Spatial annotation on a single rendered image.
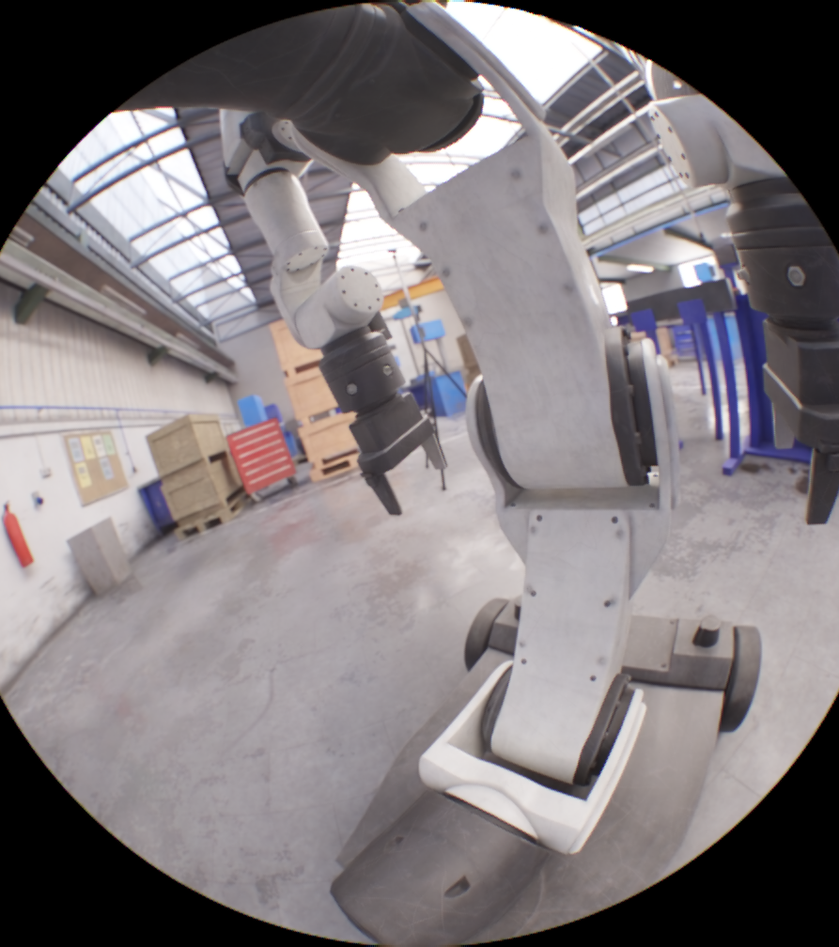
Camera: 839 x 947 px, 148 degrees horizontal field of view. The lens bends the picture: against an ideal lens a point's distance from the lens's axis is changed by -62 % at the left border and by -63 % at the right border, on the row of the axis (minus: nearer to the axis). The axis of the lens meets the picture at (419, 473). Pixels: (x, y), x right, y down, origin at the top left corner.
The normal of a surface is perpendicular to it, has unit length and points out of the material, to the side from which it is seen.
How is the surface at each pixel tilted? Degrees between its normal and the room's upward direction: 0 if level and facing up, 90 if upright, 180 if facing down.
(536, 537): 60
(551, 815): 0
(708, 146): 123
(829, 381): 101
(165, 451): 90
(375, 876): 17
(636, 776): 0
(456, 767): 0
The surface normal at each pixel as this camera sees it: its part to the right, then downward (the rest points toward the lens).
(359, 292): 0.70, -0.04
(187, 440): 0.26, 0.17
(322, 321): -0.58, 0.55
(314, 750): -0.30, -0.92
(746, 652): -0.44, -0.82
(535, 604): -0.70, -0.14
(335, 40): 0.64, 0.74
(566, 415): -0.66, 0.32
